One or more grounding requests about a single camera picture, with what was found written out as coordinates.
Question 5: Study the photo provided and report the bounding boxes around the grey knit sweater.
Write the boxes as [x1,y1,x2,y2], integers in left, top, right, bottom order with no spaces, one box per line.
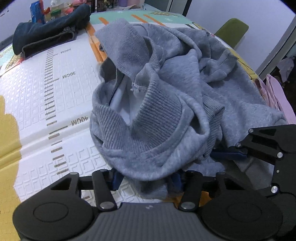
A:
[90,19,287,199]

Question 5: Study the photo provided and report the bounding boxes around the pink cloth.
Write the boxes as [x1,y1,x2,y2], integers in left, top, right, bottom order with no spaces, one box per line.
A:
[254,74,296,124]

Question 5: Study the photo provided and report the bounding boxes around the colourful foam play mat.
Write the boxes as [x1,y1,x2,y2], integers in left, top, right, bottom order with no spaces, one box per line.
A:
[0,9,266,241]

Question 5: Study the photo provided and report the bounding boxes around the olive green chair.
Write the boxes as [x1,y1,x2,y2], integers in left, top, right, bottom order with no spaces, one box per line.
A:
[215,18,249,49]

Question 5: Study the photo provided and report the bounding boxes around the dark navy folded garment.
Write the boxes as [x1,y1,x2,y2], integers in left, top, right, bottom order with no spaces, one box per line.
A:
[12,4,91,59]

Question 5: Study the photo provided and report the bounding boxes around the green lidded jar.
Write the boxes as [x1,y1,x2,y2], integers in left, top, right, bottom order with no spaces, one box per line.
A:
[50,9,62,20]

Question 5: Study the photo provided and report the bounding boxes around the blue box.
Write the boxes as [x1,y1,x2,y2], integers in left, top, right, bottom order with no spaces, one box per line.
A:
[30,0,45,24]

